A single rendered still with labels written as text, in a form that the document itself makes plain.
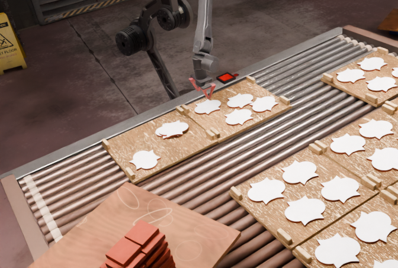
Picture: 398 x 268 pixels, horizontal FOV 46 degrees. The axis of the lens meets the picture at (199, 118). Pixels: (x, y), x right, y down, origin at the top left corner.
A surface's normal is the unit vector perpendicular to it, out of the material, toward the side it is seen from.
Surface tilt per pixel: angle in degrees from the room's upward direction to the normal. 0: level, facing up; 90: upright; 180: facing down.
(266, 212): 0
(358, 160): 0
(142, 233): 0
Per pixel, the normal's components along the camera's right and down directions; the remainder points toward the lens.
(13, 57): 0.33, 0.29
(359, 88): -0.14, -0.82
